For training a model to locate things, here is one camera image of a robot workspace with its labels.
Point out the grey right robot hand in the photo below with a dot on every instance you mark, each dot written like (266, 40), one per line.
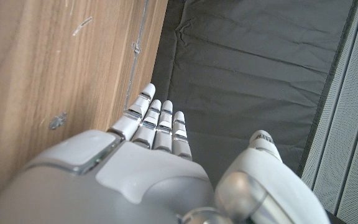
(135, 186)

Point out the small grey tape cross mark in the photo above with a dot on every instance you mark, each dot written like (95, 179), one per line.
(136, 48)

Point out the grey tape outline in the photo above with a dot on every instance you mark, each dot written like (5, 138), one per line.
(131, 77)

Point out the dark grey fabric mat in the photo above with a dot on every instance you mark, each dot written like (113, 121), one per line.
(244, 77)

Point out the grey tape scrap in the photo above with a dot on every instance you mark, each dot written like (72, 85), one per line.
(57, 120)

